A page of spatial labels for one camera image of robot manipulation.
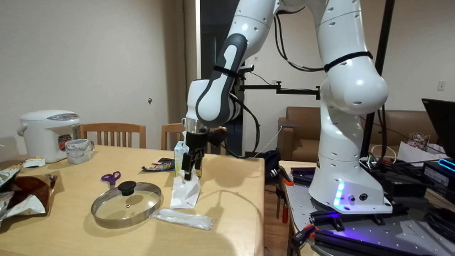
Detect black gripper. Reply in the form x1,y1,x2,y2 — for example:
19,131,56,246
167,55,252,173
182,131,211,182

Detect white paper tissue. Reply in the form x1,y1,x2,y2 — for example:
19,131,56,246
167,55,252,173
170,175,204,210

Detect clear plastic pack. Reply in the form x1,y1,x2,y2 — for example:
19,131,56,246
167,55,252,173
153,206,217,232

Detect patterned tissue box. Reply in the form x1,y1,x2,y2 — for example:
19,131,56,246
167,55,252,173
173,139,191,178

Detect dark snack wrapper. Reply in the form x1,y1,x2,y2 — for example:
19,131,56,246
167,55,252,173
141,161,177,173

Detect wooden slat chair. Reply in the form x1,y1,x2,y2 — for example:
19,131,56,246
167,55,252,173
77,121,148,149
160,122,191,152

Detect glass pot lid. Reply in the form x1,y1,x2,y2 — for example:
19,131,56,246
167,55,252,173
90,179,165,229

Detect brown sofa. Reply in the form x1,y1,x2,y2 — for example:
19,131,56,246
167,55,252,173
278,105,438,162

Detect clear plastic container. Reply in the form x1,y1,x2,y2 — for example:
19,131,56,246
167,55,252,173
64,138,97,165

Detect orange black clamp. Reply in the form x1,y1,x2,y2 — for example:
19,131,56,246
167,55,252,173
291,223,319,247

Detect white electric water boiler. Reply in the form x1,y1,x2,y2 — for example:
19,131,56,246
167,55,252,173
16,109,83,163

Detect brown snack bag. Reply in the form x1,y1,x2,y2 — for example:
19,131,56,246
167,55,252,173
9,171,62,217

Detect white crumpled wrapper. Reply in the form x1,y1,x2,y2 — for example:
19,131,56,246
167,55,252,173
0,193,49,222

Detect metal robot mounting plate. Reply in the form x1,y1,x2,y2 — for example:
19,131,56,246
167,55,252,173
283,161,455,256

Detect black vertical pole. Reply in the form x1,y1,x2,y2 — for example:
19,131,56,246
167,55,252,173
360,0,397,159

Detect black box with blue light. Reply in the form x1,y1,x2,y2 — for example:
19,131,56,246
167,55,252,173
423,158,455,192

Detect black monitor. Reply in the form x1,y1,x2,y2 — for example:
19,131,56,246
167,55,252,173
421,97,455,162

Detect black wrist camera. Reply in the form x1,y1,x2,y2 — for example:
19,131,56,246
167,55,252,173
204,125,231,145

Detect purple handled scissors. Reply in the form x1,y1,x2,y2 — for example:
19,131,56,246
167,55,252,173
100,169,123,189

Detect black camera on boom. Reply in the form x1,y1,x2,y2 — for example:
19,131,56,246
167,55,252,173
239,64,323,99

